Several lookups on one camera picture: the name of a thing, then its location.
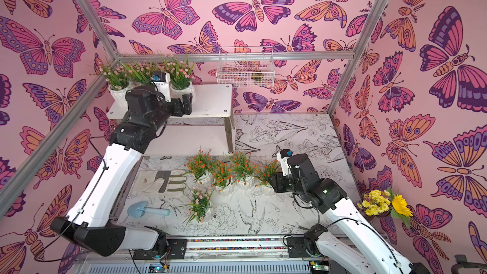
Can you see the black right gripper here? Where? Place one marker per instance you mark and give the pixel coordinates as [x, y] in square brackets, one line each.
[277, 182]

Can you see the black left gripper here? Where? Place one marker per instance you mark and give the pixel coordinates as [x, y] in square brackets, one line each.
[187, 106]

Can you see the pink flower pot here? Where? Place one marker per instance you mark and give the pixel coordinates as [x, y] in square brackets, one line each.
[181, 76]
[141, 73]
[118, 81]
[199, 205]

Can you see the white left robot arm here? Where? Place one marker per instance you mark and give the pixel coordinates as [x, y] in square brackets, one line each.
[87, 223]

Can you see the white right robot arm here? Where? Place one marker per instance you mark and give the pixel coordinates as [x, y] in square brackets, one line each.
[348, 239]

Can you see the white two-tier rack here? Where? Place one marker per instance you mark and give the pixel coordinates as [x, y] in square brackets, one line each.
[209, 127]

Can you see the yellow sunflower bouquet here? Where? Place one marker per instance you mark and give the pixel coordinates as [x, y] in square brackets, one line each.
[385, 202]

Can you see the light blue tube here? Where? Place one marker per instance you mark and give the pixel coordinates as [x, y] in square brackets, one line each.
[139, 209]

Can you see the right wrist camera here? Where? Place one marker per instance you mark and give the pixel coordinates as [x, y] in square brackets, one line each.
[282, 156]

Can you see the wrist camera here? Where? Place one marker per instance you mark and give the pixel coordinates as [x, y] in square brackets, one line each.
[162, 81]
[282, 156]

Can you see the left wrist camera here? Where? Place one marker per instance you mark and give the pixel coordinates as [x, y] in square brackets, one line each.
[162, 81]

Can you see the white wire basket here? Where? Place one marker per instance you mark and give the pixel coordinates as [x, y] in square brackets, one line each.
[246, 66]

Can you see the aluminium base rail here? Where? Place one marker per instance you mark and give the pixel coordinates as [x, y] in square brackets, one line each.
[261, 254]

